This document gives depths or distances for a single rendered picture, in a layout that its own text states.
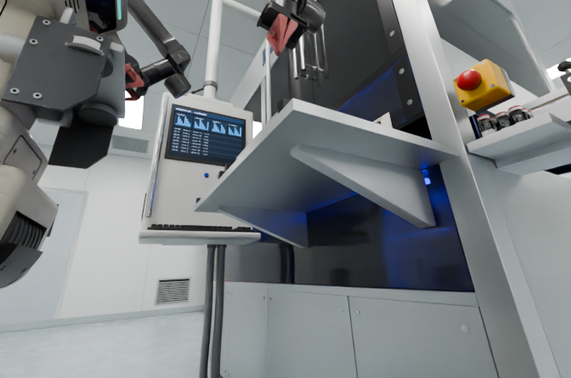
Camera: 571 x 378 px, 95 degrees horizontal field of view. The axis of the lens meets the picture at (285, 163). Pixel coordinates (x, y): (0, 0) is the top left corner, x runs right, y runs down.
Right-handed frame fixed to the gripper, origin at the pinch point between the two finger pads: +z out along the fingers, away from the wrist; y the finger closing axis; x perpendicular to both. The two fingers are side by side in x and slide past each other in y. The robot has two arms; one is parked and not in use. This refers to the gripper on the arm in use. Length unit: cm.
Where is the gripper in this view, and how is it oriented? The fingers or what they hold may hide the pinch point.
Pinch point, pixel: (279, 51)
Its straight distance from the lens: 59.7
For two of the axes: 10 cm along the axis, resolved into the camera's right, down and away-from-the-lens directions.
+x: -4.8, 3.5, 8.0
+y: 8.7, 2.9, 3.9
